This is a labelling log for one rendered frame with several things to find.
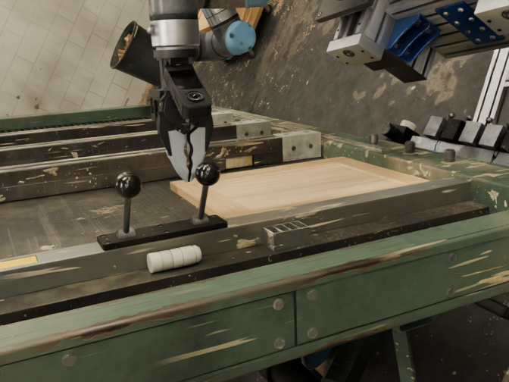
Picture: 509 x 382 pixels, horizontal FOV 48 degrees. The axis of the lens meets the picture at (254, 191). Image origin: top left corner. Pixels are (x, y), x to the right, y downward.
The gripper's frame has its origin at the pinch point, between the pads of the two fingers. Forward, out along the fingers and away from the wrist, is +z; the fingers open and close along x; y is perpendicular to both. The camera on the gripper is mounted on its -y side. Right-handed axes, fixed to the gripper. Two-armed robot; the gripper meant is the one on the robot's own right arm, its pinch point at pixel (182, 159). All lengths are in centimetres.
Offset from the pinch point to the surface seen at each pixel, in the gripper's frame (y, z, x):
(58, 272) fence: 66, 0, -41
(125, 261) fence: 66, 0, -32
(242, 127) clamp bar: -19.1, -3.7, 27.1
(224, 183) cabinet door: 29.1, 0.5, 0.1
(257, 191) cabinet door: 40.1, 0.4, 3.0
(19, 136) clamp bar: -49, -4, -38
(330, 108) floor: -132, 10, 136
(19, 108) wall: -491, 31, -10
